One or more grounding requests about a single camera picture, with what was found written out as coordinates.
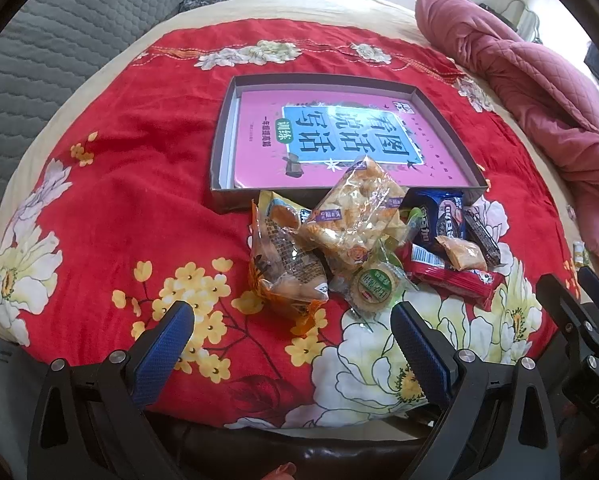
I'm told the orange wafer biscuit pack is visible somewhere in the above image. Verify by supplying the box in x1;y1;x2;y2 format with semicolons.
436;235;487;271

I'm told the Snickers chocolate bar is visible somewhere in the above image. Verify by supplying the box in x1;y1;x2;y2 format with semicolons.
464;208;501;266

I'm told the red wafer snack bar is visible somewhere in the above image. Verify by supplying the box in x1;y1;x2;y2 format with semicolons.
397;244;505;311

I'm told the blue Oreo cookie pack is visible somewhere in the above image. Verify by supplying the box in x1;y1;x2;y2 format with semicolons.
405;188;467;254

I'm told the green round cake pack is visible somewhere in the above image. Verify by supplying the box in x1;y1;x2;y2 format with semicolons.
330;252;419;316

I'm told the rice cracker snack pack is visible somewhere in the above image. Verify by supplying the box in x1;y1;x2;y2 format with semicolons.
298;156;406;268

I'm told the orange peanut snack pack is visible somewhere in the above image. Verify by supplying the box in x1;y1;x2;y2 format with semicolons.
249;200;329;336

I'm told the yellow bread snack pack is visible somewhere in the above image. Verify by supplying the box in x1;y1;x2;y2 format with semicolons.
257;191;311;235

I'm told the green milk candy pack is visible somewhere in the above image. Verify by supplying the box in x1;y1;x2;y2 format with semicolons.
385;207;424;247

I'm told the person's left hand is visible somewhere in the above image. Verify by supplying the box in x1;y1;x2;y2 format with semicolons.
267;463;296;480

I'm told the red floral cloth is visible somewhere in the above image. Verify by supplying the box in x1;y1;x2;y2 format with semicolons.
0;20;576;429

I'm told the pink quilted blanket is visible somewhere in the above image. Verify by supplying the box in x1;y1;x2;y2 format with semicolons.
415;0;599;258

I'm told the grey cardboard box tray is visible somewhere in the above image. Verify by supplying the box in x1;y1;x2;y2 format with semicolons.
210;74;487;211

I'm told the pink Chinese workbook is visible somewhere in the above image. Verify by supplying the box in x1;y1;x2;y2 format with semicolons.
229;88;475;188

